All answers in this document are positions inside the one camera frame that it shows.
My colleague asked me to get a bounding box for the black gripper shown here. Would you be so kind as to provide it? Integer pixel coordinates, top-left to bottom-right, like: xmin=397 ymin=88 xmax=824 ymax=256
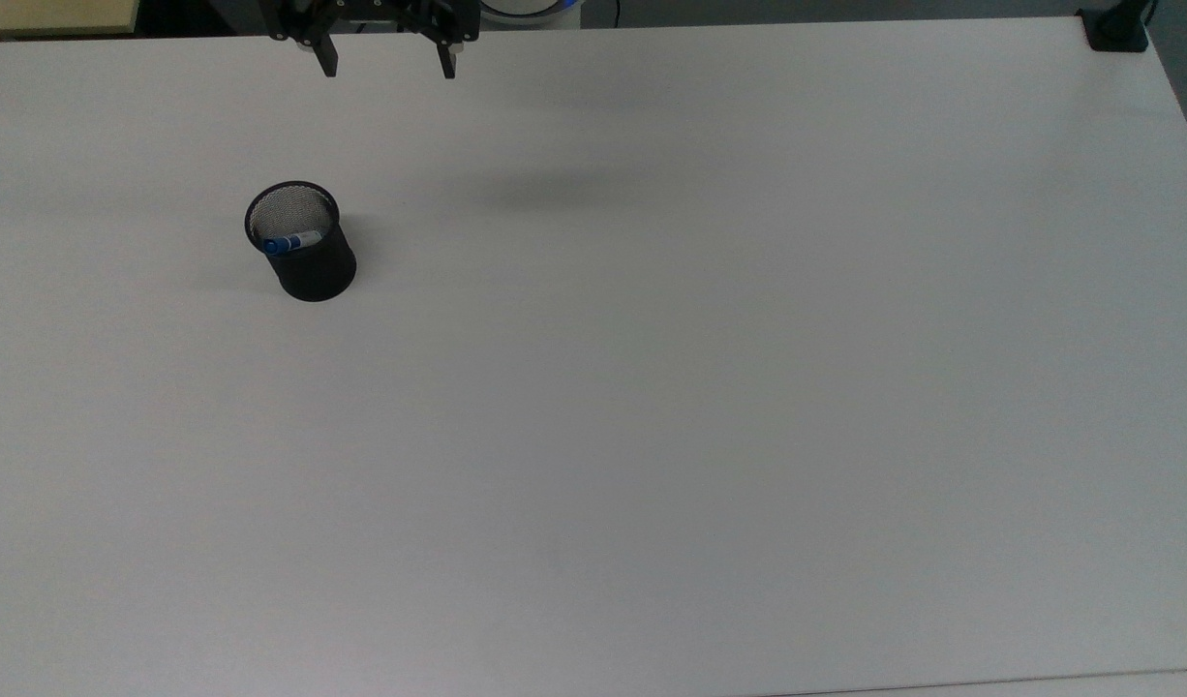
xmin=269 ymin=0 xmax=481 ymax=81

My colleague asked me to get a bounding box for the blue and white marker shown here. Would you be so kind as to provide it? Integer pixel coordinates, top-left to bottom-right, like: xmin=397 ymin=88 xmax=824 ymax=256
xmin=262 ymin=229 xmax=324 ymax=257

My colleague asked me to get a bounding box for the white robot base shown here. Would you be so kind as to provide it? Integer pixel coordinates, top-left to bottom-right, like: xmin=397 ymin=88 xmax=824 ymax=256
xmin=479 ymin=0 xmax=587 ymax=29

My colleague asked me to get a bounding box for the black mesh pen cup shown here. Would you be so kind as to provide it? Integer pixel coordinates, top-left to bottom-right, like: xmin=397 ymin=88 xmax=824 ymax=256
xmin=244 ymin=180 xmax=357 ymax=303

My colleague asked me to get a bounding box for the yellow wooden desk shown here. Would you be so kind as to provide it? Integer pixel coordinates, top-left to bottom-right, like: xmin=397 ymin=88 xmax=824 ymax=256
xmin=0 ymin=0 xmax=139 ymax=40

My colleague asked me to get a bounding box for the black table corner clamp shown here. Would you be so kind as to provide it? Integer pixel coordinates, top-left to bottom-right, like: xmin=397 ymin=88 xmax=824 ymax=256
xmin=1078 ymin=0 xmax=1158 ymax=53

